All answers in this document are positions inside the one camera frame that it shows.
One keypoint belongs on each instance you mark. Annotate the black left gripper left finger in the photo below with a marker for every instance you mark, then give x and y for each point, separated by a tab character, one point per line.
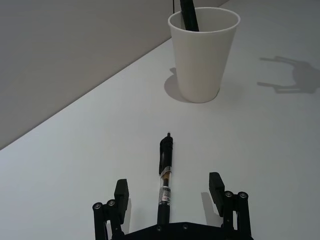
121	197

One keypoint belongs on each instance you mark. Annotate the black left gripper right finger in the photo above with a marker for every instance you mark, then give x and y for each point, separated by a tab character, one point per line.
216	192

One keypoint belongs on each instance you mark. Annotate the black clear-barrel pen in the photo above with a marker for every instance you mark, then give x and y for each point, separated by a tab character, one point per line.
166	152

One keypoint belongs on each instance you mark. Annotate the white paper cup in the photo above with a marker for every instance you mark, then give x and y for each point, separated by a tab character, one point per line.
200	62

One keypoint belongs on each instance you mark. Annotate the black marker pen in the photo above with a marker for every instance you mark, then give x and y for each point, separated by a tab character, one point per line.
189	17

